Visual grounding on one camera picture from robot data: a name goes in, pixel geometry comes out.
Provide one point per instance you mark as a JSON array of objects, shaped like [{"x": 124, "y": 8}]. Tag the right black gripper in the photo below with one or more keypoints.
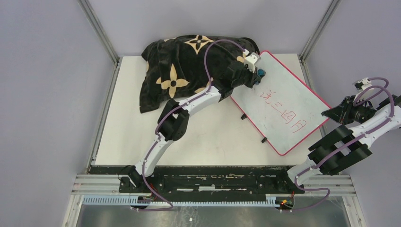
[{"x": 341, "y": 113}]

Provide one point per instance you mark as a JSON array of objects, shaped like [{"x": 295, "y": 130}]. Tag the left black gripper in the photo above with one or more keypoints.
[{"x": 253, "y": 77}]

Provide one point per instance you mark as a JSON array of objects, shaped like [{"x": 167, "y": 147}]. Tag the blue whiteboard eraser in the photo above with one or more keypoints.
[{"x": 260, "y": 73}]

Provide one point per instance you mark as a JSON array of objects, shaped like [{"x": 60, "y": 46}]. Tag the pink framed whiteboard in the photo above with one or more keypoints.
[{"x": 282, "y": 107}]

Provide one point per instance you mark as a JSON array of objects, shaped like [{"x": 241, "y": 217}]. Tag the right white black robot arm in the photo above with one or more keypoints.
[{"x": 348, "y": 144}]

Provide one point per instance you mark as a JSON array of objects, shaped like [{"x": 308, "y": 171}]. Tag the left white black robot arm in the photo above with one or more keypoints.
[{"x": 173, "y": 121}]

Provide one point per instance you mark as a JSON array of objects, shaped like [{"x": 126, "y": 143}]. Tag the black floral plush blanket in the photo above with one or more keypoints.
[{"x": 184, "y": 66}]

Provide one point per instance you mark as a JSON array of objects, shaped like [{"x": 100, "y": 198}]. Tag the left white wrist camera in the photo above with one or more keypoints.
[{"x": 250, "y": 62}]

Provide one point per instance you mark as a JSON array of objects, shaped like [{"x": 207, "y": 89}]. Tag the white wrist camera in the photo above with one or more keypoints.
[
  {"x": 362, "y": 84},
  {"x": 250, "y": 62}
]

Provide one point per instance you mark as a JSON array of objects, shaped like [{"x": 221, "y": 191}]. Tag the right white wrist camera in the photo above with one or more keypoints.
[{"x": 362, "y": 84}]

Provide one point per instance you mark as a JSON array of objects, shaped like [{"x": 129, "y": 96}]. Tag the right aluminium frame post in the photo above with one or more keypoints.
[{"x": 312, "y": 41}]

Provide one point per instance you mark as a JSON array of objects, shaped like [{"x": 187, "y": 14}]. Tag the aluminium frame post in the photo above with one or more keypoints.
[
  {"x": 312, "y": 41},
  {"x": 99, "y": 30}
]

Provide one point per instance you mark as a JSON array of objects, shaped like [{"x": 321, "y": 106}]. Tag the left aluminium frame post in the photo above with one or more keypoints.
[{"x": 99, "y": 30}]

